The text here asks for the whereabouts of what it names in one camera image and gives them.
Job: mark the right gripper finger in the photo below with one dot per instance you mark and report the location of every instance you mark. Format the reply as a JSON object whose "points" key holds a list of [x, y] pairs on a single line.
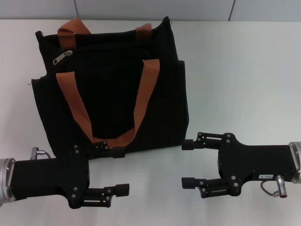
{"points": [[187, 144], [188, 183]]}

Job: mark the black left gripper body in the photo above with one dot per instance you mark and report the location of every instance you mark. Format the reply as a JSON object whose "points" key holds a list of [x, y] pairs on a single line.
{"points": [[51, 176]]}

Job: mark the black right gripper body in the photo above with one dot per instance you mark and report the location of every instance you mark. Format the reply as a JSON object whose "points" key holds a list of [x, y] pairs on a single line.
{"points": [[254, 160]]}

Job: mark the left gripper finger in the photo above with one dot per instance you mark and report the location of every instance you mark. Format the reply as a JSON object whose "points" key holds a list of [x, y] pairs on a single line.
{"points": [[118, 152], [122, 188]]}

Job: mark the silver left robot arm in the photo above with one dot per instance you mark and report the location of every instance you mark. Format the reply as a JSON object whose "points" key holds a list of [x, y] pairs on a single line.
{"points": [[5, 179]]}

